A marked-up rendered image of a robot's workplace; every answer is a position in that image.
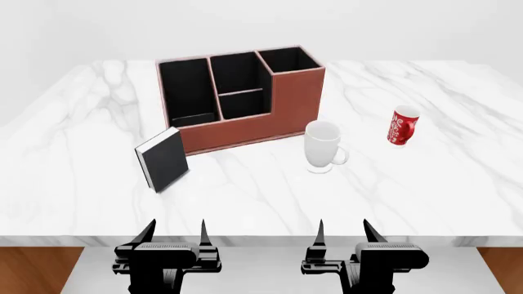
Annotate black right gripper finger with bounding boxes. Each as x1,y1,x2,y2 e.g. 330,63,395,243
306,218,329,262
362,218,389,245

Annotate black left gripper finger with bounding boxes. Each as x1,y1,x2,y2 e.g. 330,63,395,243
197,218,220,265
114,218,158,260

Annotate black hardcover book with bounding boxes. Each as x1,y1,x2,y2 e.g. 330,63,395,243
134,126,190,194

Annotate white footed mug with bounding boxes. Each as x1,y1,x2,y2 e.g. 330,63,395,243
302,120,351,175

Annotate red patterned mug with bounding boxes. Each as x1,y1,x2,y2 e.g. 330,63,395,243
386,105,422,149

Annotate brown leather desk caddy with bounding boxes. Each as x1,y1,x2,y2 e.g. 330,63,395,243
154,44,327,155

